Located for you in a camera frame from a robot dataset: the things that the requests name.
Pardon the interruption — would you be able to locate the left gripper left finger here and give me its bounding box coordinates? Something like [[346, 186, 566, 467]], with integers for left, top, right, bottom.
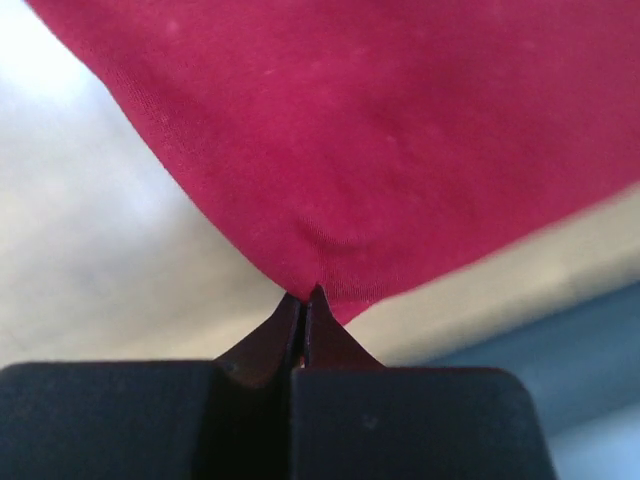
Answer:
[[1, 296, 303, 479]]

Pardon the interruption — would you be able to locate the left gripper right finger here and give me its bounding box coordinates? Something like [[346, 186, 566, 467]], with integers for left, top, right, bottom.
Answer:
[[289, 288, 556, 479]]

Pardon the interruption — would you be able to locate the red t shirt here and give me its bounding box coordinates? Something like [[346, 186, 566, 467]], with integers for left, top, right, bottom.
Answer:
[[32, 1, 639, 322]]

